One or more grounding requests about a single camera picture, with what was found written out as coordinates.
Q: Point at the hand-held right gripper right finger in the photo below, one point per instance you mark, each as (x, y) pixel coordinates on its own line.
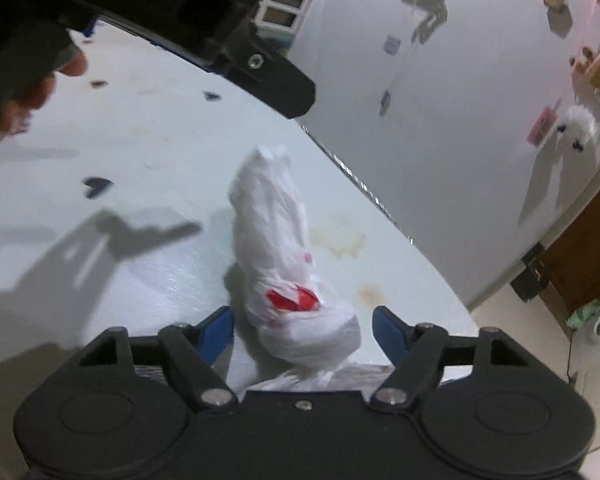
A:
(387, 330)

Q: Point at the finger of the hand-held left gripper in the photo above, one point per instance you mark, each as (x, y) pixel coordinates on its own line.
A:
(275, 85)

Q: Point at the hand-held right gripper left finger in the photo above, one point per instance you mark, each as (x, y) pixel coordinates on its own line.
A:
(220, 330)

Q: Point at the clear plastic bag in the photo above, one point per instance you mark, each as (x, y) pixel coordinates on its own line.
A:
(360, 375)

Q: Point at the white plastic bag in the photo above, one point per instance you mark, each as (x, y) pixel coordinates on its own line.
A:
(270, 220)

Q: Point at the person's left hand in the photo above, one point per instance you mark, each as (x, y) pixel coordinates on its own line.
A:
(10, 85)

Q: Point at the black crate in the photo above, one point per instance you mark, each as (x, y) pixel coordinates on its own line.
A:
(527, 280)

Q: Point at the silver foil table mat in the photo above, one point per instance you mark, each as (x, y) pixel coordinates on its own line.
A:
(130, 160)

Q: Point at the green plastic bag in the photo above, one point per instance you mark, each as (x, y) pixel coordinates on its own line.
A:
(585, 315)

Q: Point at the brown wooden door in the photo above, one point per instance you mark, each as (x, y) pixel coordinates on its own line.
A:
(580, 260)

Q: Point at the pink hanging tag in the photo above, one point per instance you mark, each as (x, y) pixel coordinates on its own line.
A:
(541, 127)

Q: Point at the white plush toy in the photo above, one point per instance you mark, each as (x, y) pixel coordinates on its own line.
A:
(577, 122)

